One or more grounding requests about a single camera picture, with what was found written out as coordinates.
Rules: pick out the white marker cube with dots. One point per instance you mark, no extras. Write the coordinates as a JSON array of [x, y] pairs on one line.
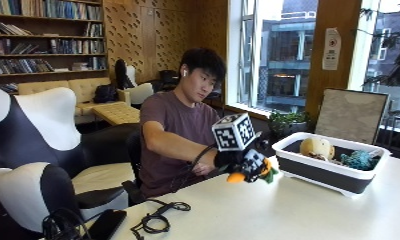
[[233, 133]]

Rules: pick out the yellow round soft toy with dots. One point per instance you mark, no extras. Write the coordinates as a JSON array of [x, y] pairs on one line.
[[318, 147]]

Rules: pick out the green potted plant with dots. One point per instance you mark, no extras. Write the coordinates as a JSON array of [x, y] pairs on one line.
[[288, 120]]

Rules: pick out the the person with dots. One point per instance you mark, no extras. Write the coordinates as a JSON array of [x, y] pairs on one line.
[[174, 123]]

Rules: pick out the black office chair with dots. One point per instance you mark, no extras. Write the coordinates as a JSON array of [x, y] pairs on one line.
[[134, 156]]

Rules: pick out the white and grey tub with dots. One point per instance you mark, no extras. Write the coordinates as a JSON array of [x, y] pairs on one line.
[[324, 175]]

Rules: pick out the teal knitted soft toy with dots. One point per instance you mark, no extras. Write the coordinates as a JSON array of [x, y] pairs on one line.
[[359, 160]]

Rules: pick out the beige tufted ottoman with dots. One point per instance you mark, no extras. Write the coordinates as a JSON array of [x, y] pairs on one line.
[[117, 113]]

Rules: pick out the black phone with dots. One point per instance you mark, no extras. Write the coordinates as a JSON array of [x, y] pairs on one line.
[[107, 224]]

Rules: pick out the grey framed board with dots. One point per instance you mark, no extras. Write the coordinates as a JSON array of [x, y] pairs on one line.
[[351, 115]]

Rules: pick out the dark armchair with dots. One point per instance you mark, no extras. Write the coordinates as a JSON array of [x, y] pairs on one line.
[[169, 80]]

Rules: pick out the small black and white armchair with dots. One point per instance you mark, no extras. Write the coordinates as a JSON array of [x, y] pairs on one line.
[[135, 87]]

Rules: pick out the white earbud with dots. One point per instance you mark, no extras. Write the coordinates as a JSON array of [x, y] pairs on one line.
[[185, 73]]

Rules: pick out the black backpack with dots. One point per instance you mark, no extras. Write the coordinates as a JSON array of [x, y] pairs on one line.
[[105, 93]]

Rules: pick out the beige tufted sofa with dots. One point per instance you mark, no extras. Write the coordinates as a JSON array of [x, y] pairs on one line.
[[82, 91]]

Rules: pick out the large black and white armchair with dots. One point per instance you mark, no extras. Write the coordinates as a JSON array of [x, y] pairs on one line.
[[36, 133]]

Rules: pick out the wooden bookshelf with books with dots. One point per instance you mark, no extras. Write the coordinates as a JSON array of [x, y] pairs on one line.
[[45, 40]]

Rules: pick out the white wall sign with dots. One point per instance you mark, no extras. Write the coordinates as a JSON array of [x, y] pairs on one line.
[[332, 49]]

